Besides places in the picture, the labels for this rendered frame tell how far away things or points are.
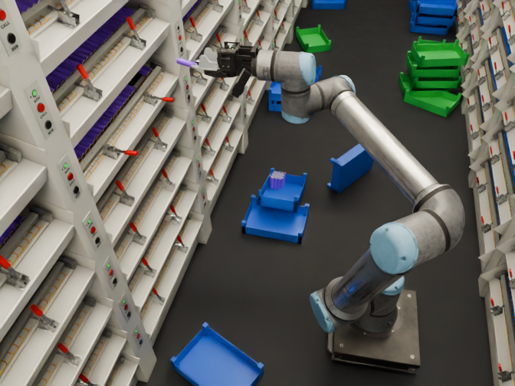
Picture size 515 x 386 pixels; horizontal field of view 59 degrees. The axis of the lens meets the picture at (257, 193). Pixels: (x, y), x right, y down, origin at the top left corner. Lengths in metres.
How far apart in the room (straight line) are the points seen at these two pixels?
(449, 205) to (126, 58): 0.94
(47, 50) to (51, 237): 0.42
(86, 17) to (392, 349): 1.48
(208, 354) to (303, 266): 0.60
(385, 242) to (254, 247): 1.21
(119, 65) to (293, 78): 0.49
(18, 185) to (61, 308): 0.38
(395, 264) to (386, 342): 0.80
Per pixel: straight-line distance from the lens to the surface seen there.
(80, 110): 1.20
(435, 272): 2.29
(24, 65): 1.00
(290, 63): 1.36
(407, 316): 1.95
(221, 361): 1.94
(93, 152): 1.32
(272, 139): 2.84
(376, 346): 1.86
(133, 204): 1.47
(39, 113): 1.04
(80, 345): 1.45
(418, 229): 1.12
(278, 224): 2.33
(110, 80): 1.30
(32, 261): 1.15
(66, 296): 1.31
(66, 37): 1.11
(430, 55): 3.35
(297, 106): 1.41
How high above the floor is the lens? 1.76
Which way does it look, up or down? 45 degrees down
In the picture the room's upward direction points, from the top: 2 degrees counter-clockwise
